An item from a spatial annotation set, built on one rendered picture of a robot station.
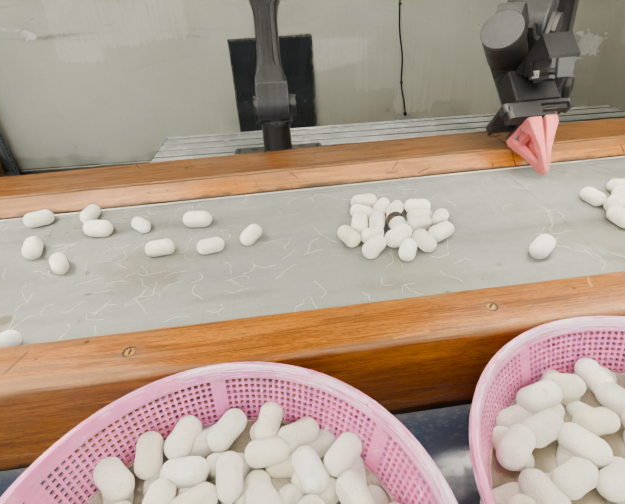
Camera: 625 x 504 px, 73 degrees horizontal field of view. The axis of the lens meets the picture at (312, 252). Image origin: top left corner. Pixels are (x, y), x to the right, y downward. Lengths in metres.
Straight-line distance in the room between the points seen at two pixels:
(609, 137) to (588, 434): 0.59
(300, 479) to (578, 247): 0.39
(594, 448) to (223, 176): 0.54
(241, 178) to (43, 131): 2.39
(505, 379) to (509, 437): 0.05
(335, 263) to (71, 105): 2.50
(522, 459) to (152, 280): 0.38
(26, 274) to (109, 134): 2.28
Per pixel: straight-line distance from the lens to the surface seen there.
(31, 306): 0.53
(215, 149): 1.08
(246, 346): 0.35
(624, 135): 0.88
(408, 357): 0.36
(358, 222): 0.51
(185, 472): 0.32
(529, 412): 0.37
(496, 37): 0.70
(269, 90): 0.92
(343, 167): 0.67
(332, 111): 2.62
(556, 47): 0.68
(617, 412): 0.40
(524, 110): 0.70
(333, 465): 0.31
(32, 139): 3.03
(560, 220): 0.61
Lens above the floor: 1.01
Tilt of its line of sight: 33 degrees down
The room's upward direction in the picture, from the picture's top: 4 degrees counter-clockwise
